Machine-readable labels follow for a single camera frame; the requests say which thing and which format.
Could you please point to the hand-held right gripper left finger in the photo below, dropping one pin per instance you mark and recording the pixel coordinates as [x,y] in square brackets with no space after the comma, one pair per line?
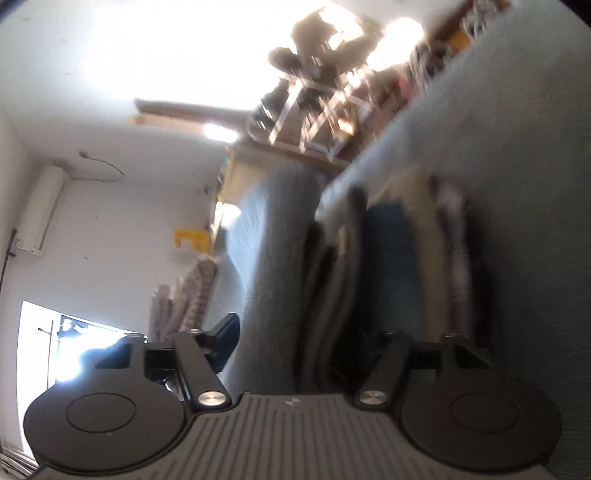
[228,337]

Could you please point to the wooden shelf rack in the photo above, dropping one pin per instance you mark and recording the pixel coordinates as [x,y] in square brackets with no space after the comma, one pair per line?
[318,115]

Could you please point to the grey bed blanket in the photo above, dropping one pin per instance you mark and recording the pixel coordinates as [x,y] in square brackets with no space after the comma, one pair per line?
[531,184]

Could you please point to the window with metal grille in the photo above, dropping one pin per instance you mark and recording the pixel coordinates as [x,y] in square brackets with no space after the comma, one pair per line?
[41,350]

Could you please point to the stack of folded clothes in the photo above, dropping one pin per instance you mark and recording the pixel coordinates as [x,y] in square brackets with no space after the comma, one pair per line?
[397,258]

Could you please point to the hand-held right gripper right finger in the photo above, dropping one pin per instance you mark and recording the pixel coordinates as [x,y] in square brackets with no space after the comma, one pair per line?
[392,355]

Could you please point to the yellow box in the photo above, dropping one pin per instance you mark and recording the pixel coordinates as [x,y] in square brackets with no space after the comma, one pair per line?
[191,240]

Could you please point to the grey sweatpants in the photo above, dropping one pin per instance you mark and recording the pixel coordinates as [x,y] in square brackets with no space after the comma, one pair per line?
[272,277]

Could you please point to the white air conditioner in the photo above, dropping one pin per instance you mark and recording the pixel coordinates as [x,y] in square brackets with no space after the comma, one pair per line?
[41,207]

